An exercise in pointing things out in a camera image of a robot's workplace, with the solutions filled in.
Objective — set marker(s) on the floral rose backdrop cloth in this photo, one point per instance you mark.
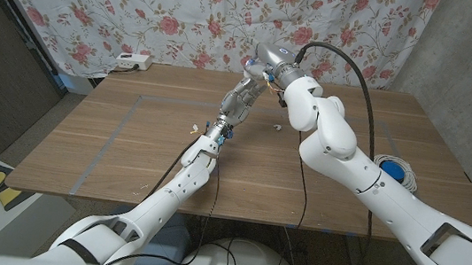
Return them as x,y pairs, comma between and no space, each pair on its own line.
165,13

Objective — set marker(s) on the blue round pedal button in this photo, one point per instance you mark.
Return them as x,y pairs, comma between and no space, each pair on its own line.
393,171

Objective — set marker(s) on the white floor board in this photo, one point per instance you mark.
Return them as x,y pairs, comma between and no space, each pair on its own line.
29,225

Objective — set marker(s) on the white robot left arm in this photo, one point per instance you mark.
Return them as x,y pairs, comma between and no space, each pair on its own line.
160,208

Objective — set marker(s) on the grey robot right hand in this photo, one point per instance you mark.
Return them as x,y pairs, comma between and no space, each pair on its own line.
277,61

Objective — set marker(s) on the white power strip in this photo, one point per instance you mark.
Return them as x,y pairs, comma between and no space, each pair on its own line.
133,61

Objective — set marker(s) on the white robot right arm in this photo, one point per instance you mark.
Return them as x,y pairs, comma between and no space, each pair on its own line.
390,186

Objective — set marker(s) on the white storage box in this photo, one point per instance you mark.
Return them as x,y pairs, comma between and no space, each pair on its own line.
76,84

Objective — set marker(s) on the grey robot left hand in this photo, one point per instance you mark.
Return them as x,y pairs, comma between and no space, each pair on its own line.
239,101

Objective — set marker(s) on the white AirPod earbud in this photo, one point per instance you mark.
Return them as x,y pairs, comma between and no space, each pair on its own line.
277,127

